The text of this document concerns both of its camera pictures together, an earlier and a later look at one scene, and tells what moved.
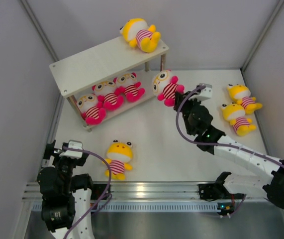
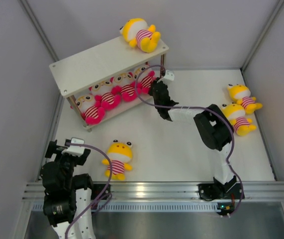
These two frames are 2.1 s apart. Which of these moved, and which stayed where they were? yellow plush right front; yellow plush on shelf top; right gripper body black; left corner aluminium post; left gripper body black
Moved: right gripper body black
Stayed: left gripper body black; yellow plush right front; yellow plush on shelf top; left corner aluminium post
